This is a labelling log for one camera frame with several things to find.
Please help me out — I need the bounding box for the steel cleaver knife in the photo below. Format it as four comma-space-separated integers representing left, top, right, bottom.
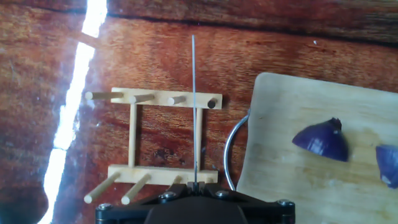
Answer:
191, 34, 200, 191

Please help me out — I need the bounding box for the bamboo cutting board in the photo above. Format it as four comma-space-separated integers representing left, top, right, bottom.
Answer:
223, 72, 398, 224

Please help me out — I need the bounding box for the purple onion wedge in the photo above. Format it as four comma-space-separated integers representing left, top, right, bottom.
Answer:
291, 117, 349, 162
375, 144, 398, 189

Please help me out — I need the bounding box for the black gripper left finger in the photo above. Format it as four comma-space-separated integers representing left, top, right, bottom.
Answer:
95, 182, 196, 224

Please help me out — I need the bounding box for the wooden peg rack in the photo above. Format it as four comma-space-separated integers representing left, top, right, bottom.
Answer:
83, 86, 223, 205

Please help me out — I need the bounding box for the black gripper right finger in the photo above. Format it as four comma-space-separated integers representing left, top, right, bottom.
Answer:
197, 182, 296, 224

